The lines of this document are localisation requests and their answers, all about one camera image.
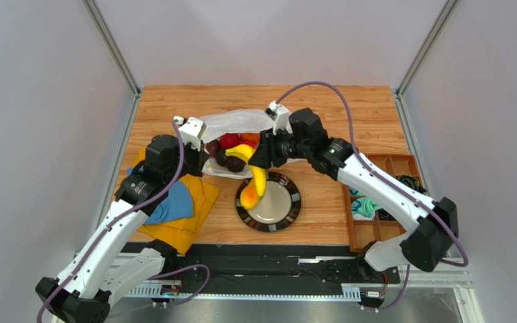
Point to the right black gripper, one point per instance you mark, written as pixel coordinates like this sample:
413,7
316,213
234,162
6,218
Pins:
266,149

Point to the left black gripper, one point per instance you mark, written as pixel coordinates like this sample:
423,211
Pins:
200,156

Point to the yellow banana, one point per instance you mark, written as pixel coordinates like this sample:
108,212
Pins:
259,175

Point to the orange toy pumpkin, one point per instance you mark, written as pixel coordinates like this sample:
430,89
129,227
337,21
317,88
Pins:
253,138

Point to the white plastic bag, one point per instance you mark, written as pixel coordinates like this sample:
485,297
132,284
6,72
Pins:
236,121

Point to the red apple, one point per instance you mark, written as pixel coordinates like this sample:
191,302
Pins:
229,140
250,144

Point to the yellow orange mango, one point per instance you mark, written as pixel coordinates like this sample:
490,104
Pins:
248,197

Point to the dark purple fruit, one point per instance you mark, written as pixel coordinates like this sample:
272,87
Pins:
213,147

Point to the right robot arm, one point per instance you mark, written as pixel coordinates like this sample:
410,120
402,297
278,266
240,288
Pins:
431,227

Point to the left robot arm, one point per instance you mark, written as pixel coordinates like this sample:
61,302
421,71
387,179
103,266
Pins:
85,291

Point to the blue cloth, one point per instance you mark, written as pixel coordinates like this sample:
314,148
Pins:
178,205

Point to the black round plate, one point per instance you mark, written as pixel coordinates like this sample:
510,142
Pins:
277,210

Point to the yellow cloth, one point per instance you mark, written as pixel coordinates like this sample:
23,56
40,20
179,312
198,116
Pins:
195,210

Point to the teal sock lower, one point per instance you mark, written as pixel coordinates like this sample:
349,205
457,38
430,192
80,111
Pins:
364,209

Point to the wooden compartment tray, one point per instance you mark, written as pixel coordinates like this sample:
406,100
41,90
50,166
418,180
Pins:
384,226

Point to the dark patterned sock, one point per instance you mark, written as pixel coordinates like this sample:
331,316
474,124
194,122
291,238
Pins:
412,182

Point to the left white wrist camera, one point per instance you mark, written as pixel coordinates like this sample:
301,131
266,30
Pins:
190,131

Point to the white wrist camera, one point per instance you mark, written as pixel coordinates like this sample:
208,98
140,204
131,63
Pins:
190,131
280,116

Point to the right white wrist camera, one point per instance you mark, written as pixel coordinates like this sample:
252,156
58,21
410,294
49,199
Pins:
280,116

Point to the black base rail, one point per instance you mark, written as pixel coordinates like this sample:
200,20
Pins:
270,272

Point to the left aluminium frame post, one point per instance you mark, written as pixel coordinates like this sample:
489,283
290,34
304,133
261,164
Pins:
104,30

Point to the aluminium frame post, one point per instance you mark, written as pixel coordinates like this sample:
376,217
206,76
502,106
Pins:
431,38
104,30

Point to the right aluminium frame post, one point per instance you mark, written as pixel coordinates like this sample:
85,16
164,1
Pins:
431,38

